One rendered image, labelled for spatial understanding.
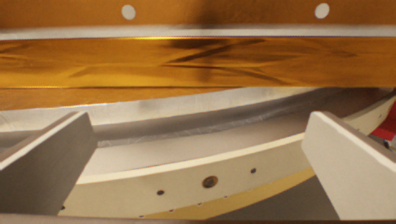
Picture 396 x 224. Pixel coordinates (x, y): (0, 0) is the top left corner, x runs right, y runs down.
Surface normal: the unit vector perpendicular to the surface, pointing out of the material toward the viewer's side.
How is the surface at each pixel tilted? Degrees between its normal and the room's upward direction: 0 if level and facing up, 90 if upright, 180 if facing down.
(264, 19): 90
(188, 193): 90
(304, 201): 62
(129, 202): 90
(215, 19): 90
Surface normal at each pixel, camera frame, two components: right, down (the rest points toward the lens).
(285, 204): 0.34, -0.03
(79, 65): -0.02, 0.48
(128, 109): 0.22, 0.47
